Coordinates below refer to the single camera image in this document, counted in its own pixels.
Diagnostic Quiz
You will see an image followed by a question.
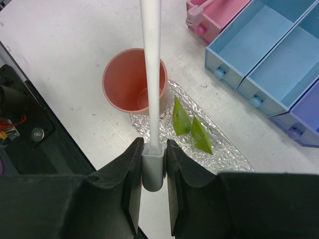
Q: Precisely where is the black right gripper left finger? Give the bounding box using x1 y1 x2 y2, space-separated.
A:
0 137 144 239

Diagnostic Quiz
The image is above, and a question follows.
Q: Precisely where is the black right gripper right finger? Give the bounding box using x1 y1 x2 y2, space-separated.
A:
166 140 319 239

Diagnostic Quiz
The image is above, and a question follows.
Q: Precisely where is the small green toothpaste tube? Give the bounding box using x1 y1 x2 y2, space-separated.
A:
191 116 213 155

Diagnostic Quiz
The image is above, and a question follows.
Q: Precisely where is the large green toothpaste tube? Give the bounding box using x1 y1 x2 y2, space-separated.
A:
172 97 192 136

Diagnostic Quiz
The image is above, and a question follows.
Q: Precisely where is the orange plastic cup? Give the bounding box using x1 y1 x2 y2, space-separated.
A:
102 48 168 115

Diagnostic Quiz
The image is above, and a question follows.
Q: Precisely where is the pink toothbrush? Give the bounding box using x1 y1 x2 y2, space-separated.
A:
185 0 214 26

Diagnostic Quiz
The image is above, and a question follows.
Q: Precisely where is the clear textured tray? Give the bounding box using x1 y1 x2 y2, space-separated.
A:
129 79 255 175

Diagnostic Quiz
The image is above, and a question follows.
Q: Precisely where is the dark blue drawer bin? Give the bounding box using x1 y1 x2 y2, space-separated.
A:
269 81 319 148

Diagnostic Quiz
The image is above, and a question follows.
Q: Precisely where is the light blue drawer bin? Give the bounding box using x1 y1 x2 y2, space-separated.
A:
237 6 319 118

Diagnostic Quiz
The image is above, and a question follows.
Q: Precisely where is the teal drawer bin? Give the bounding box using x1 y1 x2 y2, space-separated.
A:
204 0 317 90

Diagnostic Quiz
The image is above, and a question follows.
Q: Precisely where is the pink drawer bin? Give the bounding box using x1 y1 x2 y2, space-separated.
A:
186 0 250 44

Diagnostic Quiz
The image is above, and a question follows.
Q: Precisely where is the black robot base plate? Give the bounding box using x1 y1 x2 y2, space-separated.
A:
0 64 96 175

